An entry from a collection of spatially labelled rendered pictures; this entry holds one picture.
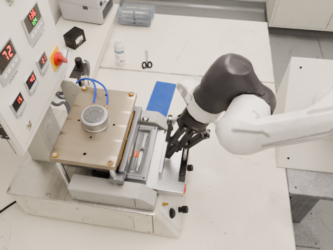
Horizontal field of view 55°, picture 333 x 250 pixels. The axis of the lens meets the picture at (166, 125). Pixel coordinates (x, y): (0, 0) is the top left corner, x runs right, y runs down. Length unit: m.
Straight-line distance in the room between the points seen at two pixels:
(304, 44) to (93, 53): 2.12
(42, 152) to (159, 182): 0.38
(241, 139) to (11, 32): 0.53
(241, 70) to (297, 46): 2.54
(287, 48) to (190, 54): 1.59
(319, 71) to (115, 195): 0.87
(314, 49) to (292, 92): 1.96
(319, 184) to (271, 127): 0.75
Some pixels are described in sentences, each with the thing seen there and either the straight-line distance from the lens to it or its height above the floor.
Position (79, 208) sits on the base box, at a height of 0.89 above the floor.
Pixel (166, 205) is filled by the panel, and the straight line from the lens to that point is 1.05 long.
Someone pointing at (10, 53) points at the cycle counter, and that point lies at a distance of 0.77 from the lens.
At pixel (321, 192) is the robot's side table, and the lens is 1.34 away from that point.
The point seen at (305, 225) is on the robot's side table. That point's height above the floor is 0.01.
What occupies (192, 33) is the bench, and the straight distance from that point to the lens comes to 1.85.
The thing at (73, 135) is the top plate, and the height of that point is 1.11.
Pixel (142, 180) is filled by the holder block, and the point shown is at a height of 0.99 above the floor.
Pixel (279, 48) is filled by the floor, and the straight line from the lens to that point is 3.13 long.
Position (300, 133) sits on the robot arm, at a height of 1.36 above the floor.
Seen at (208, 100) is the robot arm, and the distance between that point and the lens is 0.73.
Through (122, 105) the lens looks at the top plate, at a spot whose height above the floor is 1.11.
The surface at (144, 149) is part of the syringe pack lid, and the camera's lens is 1.00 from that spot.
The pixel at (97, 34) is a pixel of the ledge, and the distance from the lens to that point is 1.79.
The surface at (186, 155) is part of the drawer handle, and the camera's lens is 0.98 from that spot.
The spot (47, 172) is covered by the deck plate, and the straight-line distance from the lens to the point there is 1.10.
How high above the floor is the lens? 1.83
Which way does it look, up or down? 52 degrees down
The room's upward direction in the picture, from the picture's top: 1 degrees clockwise
